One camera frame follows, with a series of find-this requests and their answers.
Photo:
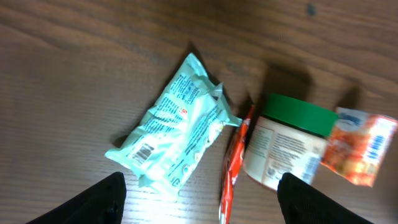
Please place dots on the green lid jar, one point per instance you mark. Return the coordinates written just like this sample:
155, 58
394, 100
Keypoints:
291, 136

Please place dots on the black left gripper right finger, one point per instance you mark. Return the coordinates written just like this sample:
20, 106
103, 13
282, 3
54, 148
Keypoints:
302, 204

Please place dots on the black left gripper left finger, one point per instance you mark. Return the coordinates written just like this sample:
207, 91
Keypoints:
102, 203

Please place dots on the pale green wipes packet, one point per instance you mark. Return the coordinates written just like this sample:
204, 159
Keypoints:
167, 145

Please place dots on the red Nescafe stick sachet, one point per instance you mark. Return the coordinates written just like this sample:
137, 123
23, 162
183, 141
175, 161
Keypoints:
233, 161

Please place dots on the small orange carton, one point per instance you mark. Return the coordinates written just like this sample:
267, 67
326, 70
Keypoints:
357, 145

